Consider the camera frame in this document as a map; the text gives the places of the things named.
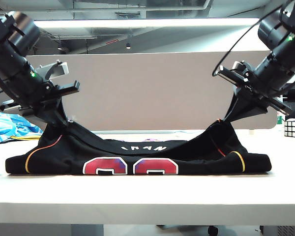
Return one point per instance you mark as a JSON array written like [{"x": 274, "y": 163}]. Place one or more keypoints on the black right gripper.
[{"x": 255, "y": 88}]

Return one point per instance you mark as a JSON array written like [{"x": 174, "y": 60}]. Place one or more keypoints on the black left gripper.
[{"x": 49, "y": 94}]

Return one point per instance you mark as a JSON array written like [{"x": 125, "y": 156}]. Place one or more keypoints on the black basketball jersey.
[{"x": 76, "y": 150}]

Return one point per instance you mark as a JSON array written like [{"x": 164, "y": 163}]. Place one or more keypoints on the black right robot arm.
[{"x": 280, "y": 49}]

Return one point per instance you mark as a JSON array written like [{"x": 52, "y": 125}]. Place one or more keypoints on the plastic bottle green label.
[{"x": 280, "y": 118}]

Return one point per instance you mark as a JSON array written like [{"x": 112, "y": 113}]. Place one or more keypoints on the blue white sports garment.
[{"x": 5, "y": 125}]

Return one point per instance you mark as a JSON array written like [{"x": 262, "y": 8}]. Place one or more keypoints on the pendant ceiling lamp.
[
  {"x": 128, "y": 45},
  {"x": 59, "y": 48}
]

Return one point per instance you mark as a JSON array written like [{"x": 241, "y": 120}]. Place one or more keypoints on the brown desk partition panel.
[{"x": 147, "y": 93}]

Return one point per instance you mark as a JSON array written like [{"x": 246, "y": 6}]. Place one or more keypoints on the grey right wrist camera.
[{"x": 239, "y": 67}]

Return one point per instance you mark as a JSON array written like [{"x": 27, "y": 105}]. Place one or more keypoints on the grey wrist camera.
[
  {"x": 55, "y": 70},
  {"x": 239, "y": 67}
]

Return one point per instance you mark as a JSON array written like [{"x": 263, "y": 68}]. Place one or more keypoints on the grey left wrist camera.
[{"x": 55, "y": 70}]

